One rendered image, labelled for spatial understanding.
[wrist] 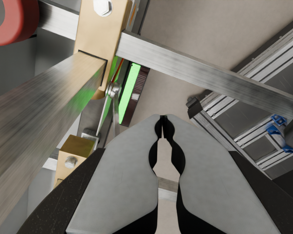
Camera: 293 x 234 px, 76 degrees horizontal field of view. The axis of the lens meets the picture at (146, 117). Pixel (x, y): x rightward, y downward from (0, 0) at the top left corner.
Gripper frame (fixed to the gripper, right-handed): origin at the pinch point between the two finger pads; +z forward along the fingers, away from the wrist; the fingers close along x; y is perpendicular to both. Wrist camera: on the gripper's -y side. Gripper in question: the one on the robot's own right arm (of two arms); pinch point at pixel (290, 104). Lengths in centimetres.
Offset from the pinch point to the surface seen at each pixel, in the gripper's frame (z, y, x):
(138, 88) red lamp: 12.4, -23.5, -11.2
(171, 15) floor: 83, -16, 5
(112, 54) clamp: -4.5, -28.9, -1.3
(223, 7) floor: 83, 7, 17
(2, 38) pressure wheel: -8.1, -39.6, -2.6
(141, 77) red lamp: 12.4, -23.6, -8.4
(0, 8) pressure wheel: -7.9, -39.8, 0.2
